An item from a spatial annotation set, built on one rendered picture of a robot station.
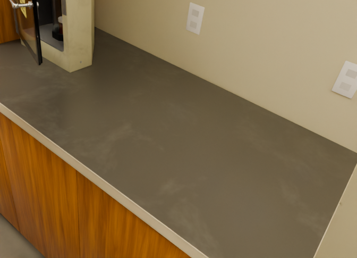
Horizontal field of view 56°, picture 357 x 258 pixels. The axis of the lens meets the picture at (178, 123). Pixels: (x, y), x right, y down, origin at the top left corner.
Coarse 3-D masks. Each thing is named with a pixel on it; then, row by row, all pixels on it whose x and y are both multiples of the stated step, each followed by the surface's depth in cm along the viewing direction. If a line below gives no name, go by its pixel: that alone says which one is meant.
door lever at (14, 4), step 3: (9, 0) 113; (12, 0) 111; (12, 3) 110; (15, 3) 110; (21, 3) 111; (24, 3) 111; (27, 3) 112; (12, 6) 110; (15, 6) 110; (18, 6) 110; (21, 6) 111; (24, 6) 112; (27, 6) 112
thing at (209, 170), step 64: (0, 64) 129; (128, 64) 145; (64, 128) 105; (128, 128) 109; (192, 128) 115; (256, 128) 120; (128, 192) 88; (192, 192) 91; (256, 192) 95; (320, 192) 99; (192, 256) 79; (256, 256) 78
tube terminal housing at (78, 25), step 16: (80, 0) 120; (64, 16) 120; (80, 16) 123; (64, 32) 123; (80, 32) 127; (48, 48) 134; (64, 48) 127; (80, 48) 130; (64, 64) 132; (80, 64) 134
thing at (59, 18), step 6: (54, 0) 127; (60, 0) 126; (54, 6) 128; (60, 6) 128; (54, 12) 130; (60, 12) 129; (54, 18) 131; (60, 18) 130; (54, 24) 133; (60, 24) 132; (54, 30) 135; (60, 30) 133
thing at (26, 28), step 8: (16, 0) 127; (24, 0) 116; (32, 0) 108; (32, 8) 110; (16, 16) 135; (24, 16) 122; (32, 16) 112; (24, 24) 126; (32, 24) 115; (24, 32) 129; (32, 32) 118; (24, 40) 132; (32, 40) 121; (32, 48) 124; (32, 56) 127; (40, 64) 122
